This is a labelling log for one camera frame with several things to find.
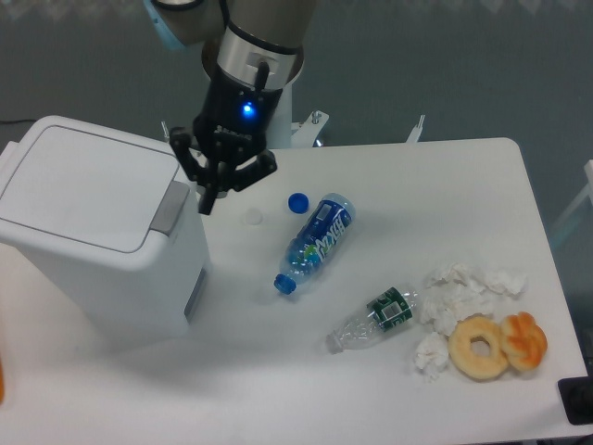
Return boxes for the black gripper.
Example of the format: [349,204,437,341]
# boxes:
[169,76,283,214]

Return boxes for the white push-lid trash can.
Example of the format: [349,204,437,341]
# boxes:
[1,116,211,338]

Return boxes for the blue label plastic bottle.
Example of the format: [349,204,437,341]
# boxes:
[273,193,356,296]

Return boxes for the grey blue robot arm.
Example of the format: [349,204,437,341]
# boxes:
[145,1,317,215]

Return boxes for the white bottle cap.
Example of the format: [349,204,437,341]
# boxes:
[245,209,263,226]

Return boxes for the blue bottle cap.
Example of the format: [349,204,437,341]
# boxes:
[287,192,309,214]

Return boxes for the green label clear bottle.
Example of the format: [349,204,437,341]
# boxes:
[324,285,422,354]

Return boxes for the large crumpled white tissue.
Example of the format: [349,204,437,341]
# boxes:
[420,262,528,337]

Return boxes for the small crumpled white tissue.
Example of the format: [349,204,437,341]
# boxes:
[413,332,449,382]

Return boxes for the orange twisted bread roll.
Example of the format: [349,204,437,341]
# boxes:
[500,311,548,372]

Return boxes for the black device at edge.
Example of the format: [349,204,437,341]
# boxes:
[558,376,592,426]

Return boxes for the white metal frame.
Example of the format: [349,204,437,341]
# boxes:
[160,109,427,149]

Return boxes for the ring doughnut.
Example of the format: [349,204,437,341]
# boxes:
[448,316,509,381]

